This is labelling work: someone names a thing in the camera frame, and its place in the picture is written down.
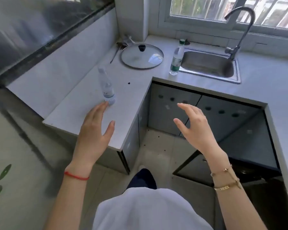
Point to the person's right hand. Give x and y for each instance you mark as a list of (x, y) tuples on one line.
[(201, 136)]

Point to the person's left hand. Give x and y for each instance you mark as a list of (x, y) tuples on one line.
[(91, 141)]

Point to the grey kitchen cabinet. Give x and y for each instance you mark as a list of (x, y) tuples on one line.
[(163, 112)]

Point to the white-cap blue-label water bottle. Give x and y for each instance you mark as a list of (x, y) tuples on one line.
[(106, 88)]

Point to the green-cap water bottle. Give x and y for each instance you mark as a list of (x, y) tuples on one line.
[(175, 62)]

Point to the person's left forearm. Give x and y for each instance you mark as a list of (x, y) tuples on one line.
[(69, 201)]

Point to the person's right forearm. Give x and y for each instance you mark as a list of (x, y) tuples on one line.
[(235, 208)]

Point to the person's dark trousers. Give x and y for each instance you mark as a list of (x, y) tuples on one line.
[(141, 179)]

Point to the person's white shirt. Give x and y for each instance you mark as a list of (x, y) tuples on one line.
[(146, 210)]

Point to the stainless steel sink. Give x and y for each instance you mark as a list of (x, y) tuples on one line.
[(206, 64)]

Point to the white table countertop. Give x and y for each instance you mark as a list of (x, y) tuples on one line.
[(139, 76)]

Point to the chrome gooseneck faucet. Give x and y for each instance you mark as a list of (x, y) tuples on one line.
[(232, 53)]

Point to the glass pot lid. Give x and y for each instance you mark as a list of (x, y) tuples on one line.
[(136, 58)]

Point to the dark metal utensil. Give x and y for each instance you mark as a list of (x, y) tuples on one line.
[(121, 46)]

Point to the dark glass panel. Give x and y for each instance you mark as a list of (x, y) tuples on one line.
[(38, 28)]

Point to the white framed window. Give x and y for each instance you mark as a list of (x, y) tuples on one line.
[(206, 7)]

